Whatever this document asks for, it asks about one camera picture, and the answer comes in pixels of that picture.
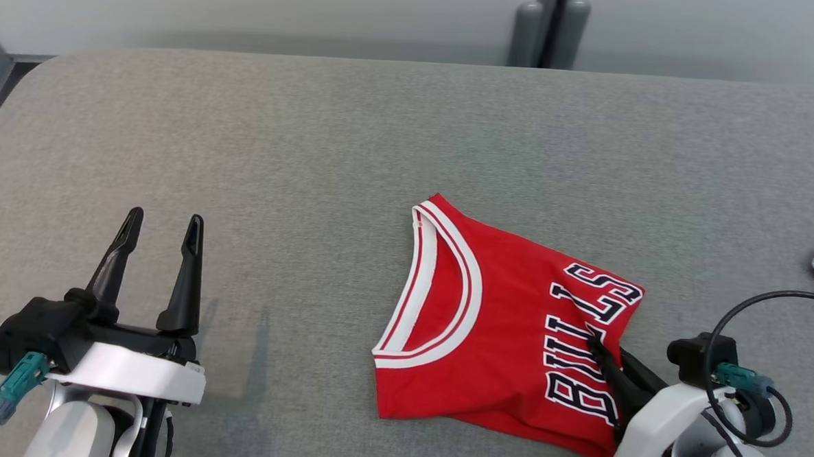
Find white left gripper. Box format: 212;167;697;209
46;204;214;406

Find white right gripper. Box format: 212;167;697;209
581;333;717;457

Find red Bulls jersey white sleeves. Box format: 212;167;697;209
368;189;651;457

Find black cable with teal plug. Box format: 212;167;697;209
0;350;51;457
698;286;814;453

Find grey cylindrical post bumper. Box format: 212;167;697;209
509;0;546;69

